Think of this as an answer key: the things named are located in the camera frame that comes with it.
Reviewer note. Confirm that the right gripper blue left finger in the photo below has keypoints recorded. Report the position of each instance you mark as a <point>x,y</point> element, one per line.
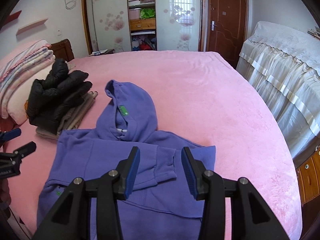
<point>69,217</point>

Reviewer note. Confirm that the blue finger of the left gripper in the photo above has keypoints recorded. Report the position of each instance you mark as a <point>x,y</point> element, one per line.
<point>9,135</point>
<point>25,150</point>

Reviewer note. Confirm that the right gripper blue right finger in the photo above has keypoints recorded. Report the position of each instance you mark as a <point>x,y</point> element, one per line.
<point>252,218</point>

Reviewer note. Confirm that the purple hoodie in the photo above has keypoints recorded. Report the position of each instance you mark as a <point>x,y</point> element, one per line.
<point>160,205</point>

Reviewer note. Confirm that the folded beige knit sweater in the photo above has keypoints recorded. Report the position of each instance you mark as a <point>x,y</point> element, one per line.
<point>72,118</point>

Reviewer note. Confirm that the black puffer jacket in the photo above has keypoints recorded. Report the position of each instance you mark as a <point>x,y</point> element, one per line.
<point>50,99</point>

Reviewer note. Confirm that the stacked folded quilts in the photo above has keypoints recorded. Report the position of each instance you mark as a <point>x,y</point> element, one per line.
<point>18,70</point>

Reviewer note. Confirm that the wooden drawer cabinet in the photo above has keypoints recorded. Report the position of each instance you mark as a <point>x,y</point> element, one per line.
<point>308,177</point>

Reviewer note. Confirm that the wooden headboard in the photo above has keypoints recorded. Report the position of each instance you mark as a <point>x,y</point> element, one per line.
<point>63,50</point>

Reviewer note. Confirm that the white lace covered furniture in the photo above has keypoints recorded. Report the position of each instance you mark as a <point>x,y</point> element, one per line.
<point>282,65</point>

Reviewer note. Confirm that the floral wardrobe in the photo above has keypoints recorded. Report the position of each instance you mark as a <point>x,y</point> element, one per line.
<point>133,25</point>

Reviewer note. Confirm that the brown wooden door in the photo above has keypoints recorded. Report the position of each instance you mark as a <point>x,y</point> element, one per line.
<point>227,28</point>

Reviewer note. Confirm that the wall shelf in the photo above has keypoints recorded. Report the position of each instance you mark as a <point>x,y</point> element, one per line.
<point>31,26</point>

